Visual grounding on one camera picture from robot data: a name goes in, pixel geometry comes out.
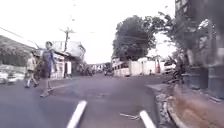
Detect large dark tree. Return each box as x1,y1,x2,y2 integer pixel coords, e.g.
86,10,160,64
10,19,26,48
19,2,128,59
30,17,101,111
112,14,168,63

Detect low building with sloped roof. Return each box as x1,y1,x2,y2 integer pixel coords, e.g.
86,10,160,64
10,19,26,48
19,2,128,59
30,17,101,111
0,34,41,73

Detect white vehicle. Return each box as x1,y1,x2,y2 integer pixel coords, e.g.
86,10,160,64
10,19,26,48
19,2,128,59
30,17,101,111
162,59,178,75

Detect grey asphalt road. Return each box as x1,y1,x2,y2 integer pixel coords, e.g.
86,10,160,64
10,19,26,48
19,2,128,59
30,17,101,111
0,73,174,128

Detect thin twig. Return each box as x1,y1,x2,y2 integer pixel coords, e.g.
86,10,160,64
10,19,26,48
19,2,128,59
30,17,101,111
119,112,141,121

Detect dark building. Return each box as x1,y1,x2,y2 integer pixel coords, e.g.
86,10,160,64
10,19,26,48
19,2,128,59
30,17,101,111
174,0,224,99

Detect overhead wires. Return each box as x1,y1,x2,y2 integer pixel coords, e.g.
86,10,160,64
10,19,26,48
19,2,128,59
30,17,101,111
0,26,41,48

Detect robot's own part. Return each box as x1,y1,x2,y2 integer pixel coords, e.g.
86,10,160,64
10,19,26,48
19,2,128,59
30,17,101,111
65,99,88,128
139,109,157,128

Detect grey building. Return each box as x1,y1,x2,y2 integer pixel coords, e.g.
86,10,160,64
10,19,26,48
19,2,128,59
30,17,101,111
51,40,87,78

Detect bushes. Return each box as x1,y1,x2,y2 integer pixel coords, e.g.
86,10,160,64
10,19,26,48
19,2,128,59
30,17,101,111
159,11,214,68

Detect concrete pavement with kerb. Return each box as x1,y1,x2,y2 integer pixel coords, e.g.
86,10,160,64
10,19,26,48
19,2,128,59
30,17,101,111
146,82,224,128

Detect person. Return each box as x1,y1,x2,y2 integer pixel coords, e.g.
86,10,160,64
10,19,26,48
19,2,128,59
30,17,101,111
23,51,40,89
39,40,58,99

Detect utility pole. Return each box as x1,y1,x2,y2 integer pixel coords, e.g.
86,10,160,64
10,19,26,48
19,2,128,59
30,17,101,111
59,27,76,54

